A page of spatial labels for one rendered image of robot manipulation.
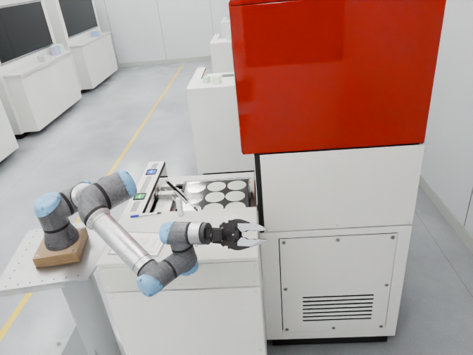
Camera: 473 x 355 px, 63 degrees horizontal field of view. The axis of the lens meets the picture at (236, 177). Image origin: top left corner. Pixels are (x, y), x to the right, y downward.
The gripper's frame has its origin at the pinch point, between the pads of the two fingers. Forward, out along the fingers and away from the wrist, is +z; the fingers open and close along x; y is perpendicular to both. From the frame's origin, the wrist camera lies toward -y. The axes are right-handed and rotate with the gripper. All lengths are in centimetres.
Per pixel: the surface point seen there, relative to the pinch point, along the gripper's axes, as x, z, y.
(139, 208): -10, -73, 42
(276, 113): -47, -3, 32
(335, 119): -45, 18, 40
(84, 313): 41, -105, 47
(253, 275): 16.4, -12.4, 31.1
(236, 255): 8.5, -17.5, 25.7
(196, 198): -16, -54, 65
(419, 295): 40, 56, 163
